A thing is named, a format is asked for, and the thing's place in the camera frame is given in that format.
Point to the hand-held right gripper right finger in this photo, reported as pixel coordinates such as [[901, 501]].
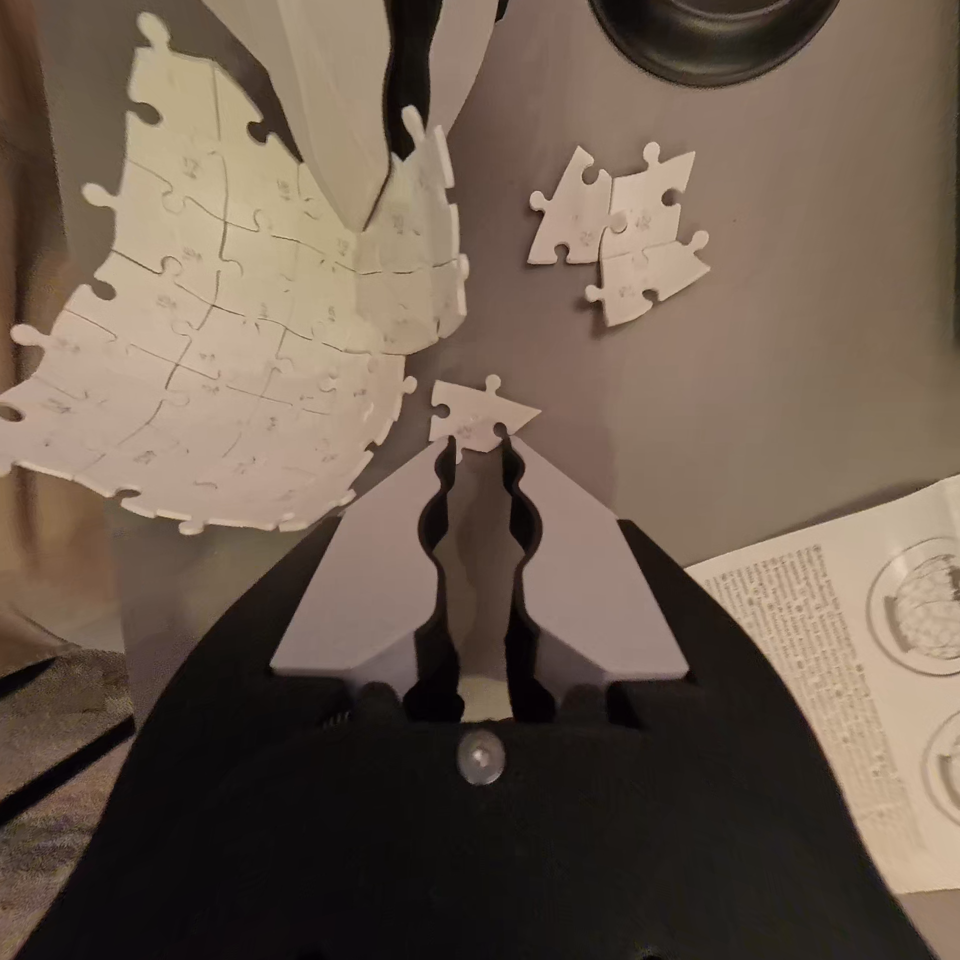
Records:
[[600, 592]]

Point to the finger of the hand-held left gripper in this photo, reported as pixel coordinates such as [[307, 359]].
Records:
[[330, 97], [465, 52]]

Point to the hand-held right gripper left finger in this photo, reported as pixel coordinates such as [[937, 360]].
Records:
[[360, 585]]

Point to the single small puzzle piece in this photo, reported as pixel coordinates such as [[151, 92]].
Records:
[[472, 412]]

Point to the partly built puzzle ball shell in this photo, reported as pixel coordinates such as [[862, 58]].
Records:
[[225, 345]]

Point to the joined three puzzle pieces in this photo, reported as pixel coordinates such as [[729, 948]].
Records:
[[622, 232]]

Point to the paper instruction sheet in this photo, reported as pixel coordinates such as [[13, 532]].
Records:
[[840, 660]]

